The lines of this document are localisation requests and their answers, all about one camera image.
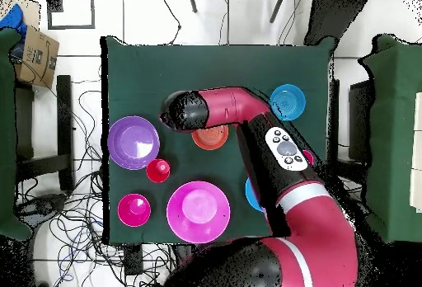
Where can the red cup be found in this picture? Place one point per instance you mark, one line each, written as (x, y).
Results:
(158, 171)

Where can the wide purple bowl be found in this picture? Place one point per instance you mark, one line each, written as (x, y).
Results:
(133, 142)

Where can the flat-bottomed blue bowl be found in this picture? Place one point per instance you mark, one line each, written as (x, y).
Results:
(290, 102)

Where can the white box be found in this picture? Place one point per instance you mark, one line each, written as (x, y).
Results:
(417, 151)

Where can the cardboard box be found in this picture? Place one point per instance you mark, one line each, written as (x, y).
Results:
(36, 57)

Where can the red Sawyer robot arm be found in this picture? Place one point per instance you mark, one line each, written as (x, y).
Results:
(230, 105)

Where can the small crimson bowl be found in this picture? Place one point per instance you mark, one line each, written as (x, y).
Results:
(133, 211)

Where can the person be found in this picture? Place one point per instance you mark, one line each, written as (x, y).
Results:
(333, 16)

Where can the dark green table cloth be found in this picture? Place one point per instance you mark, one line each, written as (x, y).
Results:
(165, 69)

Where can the black square floor frame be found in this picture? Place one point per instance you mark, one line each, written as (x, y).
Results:
(93, 10)

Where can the ribbed pink-red cup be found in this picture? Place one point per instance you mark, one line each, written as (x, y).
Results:
(309, 156)

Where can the blue bag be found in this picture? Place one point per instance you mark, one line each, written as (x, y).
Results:
(13, 19)

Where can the black wooden bench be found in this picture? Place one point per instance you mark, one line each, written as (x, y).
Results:
(64, 132)

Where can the large pink bowl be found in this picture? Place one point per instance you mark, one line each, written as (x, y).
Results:
(197, 211)

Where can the grey black equipment base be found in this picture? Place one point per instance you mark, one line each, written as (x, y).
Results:
(44, 205)

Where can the orange bowl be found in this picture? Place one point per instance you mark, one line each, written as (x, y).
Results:
(211, 140)

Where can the black tripod leg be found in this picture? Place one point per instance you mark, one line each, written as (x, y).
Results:
(278, 7)
(193, 2)

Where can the deep blue bowl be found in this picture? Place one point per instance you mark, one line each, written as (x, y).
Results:
(252, 194)

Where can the green cloth covered table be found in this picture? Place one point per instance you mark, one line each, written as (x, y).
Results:
(395, 118)
(6, 135)

